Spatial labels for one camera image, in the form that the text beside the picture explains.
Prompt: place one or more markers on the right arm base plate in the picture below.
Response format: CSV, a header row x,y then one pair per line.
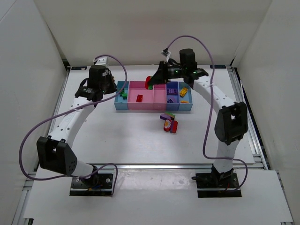
x,y
208,188

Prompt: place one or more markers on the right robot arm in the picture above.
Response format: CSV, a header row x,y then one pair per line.
x,y
232,120

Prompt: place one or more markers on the red flower lego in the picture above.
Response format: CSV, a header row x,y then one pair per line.
x,y
167,125

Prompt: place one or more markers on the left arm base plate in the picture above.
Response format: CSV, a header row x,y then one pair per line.
x,y
101,184

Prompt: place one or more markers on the green brown flat lego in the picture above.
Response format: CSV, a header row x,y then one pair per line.
x,y
172,116

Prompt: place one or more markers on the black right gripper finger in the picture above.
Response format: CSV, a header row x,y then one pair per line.
x,y
156,77
157,83

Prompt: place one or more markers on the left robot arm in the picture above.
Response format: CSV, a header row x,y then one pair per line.
x,y
54,151

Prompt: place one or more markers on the small green lego brick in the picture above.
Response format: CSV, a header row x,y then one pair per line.
x,y
124,95

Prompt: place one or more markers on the yellow lego brick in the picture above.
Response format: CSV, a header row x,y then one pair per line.
x,y
183,92

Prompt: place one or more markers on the red purple lego block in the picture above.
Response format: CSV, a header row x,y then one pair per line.
x,y
174,126

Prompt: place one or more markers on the small pink bin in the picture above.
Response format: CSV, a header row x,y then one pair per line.
x,y
160,97

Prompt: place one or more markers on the light blue bin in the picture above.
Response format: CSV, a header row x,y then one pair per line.
x,y
120,103
187,97

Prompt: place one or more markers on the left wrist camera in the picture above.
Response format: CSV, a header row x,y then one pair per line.
x,y
102,61

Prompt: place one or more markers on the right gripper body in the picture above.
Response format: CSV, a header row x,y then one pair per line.
x,y
164,73

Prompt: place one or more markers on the light blue right bin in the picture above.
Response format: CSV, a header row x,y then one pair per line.
x,y
187,97

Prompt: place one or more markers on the red semicircle lego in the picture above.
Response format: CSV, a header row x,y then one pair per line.
x,y
147,86

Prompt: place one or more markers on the light blue left bin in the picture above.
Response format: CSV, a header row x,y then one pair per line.
x,y
120,103

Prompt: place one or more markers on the lavender lego piece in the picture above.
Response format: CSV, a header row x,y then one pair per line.
x,y
172,91

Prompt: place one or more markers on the aluminium front rail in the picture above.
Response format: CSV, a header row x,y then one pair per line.
x,y
256,165

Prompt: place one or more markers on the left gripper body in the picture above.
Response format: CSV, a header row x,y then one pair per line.
x,y
110,83

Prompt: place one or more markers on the red curved lego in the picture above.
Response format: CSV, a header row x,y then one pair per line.
x,y
139,98

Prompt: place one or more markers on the large pink bin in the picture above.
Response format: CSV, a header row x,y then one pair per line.
x,y
138,87

